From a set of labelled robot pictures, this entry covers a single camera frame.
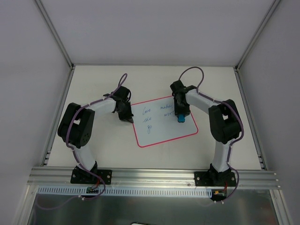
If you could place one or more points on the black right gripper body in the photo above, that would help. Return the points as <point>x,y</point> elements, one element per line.
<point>182,110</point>

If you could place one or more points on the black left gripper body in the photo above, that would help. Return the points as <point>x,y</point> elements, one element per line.
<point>125,113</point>

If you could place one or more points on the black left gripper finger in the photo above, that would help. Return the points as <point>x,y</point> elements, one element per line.
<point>124,120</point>
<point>131,120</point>

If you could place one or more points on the blue whiteboard eraser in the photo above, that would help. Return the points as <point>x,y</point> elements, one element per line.
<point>181,118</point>

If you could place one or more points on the pink framed whiteboard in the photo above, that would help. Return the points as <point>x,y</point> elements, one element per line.
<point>155,122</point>

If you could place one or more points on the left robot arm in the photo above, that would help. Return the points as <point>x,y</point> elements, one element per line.
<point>75,129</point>

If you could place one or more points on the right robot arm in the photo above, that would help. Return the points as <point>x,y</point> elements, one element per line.
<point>225,126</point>

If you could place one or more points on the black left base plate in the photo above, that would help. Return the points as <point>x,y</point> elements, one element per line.
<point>80,176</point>

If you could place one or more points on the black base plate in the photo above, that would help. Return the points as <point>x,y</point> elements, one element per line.
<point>208,178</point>
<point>80,176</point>

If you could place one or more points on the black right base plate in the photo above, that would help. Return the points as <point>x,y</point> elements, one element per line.
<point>208,178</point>

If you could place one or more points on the white slotted cable duct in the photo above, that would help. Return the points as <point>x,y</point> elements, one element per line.
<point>127,191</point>

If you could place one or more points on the aluminium mounting rail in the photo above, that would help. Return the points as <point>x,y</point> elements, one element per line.
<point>153,178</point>

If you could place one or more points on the left aluminium frame post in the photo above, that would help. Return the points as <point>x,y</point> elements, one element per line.
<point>41,8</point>

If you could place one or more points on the aluminium frame post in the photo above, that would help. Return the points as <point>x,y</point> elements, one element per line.
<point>270,12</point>
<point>41,8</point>

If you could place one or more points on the right aluminium frame post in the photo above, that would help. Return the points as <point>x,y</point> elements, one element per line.
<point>270,12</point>

